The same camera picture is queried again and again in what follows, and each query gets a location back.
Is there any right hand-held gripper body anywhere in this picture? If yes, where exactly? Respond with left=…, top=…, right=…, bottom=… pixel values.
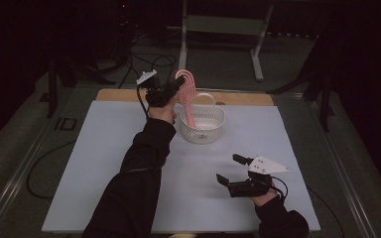
left=226, top=156, right=292, bottom=199

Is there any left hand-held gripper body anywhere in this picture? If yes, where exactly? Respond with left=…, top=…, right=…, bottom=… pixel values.
left=136, top=68, right=177, bottom=109

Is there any white slotted plastic basket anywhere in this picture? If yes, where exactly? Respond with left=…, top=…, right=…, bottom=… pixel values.
left=179, top=92, right=226, bottom=145

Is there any person's right hand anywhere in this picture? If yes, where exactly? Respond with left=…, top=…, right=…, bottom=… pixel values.
left=249, top=188, right=280, bottom=208

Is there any person's left hand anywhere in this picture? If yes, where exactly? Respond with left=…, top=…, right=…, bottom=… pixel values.
left=147, top=97, right=179, bottom=125

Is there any pale grey table mat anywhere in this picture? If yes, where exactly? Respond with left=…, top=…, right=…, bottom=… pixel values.
left=41, top=99, right=321, bottom=234

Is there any grey metal stand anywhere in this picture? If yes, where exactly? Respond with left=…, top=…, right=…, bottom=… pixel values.
left=178, top=0, right=275, bottom=82

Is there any dark stand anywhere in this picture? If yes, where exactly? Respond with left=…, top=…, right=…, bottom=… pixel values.
left=39, top=54, right=117, bottom=119
left=265, top=31, right=337, bottom=133

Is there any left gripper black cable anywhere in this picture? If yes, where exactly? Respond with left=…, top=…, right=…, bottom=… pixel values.
left=136, top=84, right=151, bottom=121

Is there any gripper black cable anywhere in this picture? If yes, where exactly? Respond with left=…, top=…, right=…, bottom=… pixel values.
left=136, top=84, right=151, bottom=121
left=270, top=176, right=290, bottom=203

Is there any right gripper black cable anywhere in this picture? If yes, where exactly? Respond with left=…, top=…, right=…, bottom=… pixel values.
left=270, top=176, right=290, bottom=203

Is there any black cable bundle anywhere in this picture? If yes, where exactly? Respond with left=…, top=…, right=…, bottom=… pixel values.
left=118, top=31, right=179, bottom=89

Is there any black floor cable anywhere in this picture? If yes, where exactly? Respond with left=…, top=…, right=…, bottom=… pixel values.
left=307, top=185, right=346, bottom=238
left=26, top=140, right=77, bottom=200

